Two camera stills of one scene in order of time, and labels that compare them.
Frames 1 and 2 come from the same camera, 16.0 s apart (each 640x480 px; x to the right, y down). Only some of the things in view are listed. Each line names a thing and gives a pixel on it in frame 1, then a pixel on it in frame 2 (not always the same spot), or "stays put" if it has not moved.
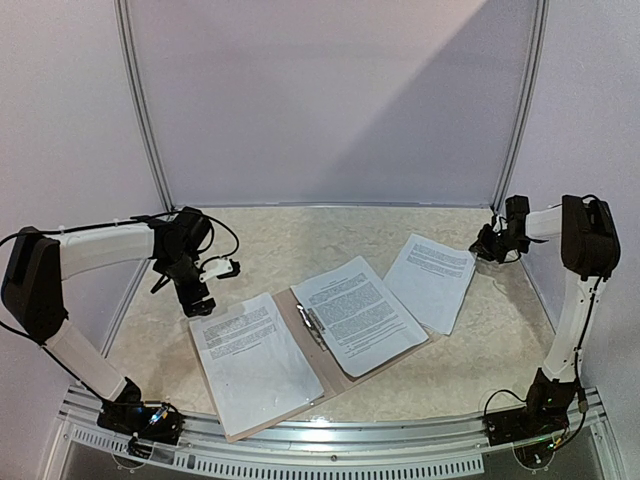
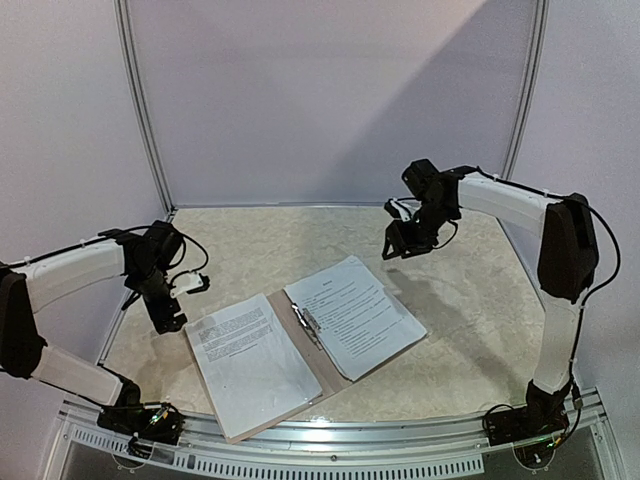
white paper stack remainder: [433, 279] -> [360, 325]
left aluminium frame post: [128, 49] stays put
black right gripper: [486, 245] -> [406, 234]
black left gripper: [191, 309] -> [167, 324]
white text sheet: [253, 368] stays put
